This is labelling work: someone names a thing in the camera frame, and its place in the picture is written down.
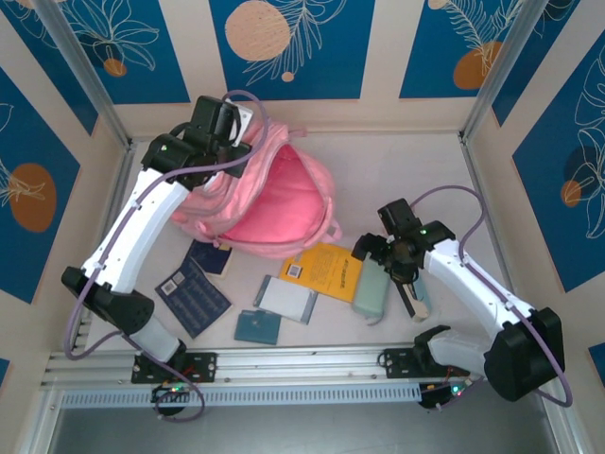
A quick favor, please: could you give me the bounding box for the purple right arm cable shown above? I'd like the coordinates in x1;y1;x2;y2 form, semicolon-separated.
408;185;573;408

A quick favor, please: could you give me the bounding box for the navy book with yellow label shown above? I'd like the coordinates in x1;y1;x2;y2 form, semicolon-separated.
182;239;233;276

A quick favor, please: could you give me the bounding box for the white notebook with teal edge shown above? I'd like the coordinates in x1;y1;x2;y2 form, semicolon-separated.
253;274;317;325

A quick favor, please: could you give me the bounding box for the navy book with barcode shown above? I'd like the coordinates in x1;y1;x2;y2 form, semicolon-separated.
154;258;233;340

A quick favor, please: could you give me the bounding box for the pink student backpack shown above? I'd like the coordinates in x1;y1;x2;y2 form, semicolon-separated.
170;117;344;259

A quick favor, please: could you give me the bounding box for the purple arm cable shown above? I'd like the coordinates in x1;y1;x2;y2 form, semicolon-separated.
408;185;573;408
63;89;273;422

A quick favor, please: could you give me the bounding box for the small circuit board with LED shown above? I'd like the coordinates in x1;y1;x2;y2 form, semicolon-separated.
150;383;191;406
419;381;469;411

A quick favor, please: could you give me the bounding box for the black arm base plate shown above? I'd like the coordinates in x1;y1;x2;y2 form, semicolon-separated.
383;347;472;379
131;352;218;384

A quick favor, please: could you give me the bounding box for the yellow paperback book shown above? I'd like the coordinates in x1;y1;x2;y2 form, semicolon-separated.
278;242;364;304

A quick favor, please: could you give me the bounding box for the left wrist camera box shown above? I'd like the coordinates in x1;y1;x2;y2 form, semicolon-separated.
232;104;255;131

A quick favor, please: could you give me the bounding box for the aluminium frame post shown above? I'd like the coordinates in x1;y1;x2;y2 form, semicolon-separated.
461;0;543;146
33;0;132;148

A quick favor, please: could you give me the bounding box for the white slotted cable duct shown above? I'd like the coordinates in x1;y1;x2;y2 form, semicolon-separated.
60;383;423;409

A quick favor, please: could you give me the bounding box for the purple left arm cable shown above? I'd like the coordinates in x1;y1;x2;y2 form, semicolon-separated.
63;89;273;422

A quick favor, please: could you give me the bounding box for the small teal notebook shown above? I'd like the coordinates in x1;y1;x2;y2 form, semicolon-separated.
234;309;282;344

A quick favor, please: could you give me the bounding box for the pale green pencil case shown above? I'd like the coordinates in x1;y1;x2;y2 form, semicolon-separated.
352;259;392;327

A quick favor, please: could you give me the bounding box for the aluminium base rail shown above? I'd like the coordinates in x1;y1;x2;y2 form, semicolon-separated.
43;343;553;387

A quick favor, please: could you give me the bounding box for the beige and black stationery box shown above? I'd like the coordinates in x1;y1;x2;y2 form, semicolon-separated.
395;277;432;323

